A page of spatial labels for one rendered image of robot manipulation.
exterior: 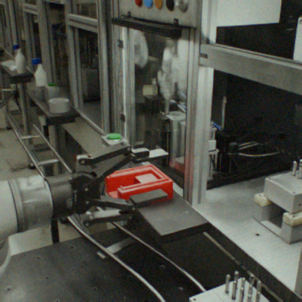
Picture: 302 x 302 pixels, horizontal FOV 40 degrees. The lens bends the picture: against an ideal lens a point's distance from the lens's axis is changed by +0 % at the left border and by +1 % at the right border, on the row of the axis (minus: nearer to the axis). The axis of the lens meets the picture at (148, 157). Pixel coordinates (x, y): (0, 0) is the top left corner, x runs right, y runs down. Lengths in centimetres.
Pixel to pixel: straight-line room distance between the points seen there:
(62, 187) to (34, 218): 7
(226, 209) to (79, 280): 46
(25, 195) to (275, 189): 59
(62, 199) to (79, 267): 62
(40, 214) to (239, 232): 52
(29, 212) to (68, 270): 63
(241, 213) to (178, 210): 16
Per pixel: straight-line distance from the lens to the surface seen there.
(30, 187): 70
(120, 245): 116
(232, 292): 82
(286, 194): 101
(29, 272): 132
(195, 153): 108
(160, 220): 107
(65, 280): 127
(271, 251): 100
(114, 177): 118
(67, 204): 72
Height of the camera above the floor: 147
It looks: 23 degrees down
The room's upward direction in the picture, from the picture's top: straight up
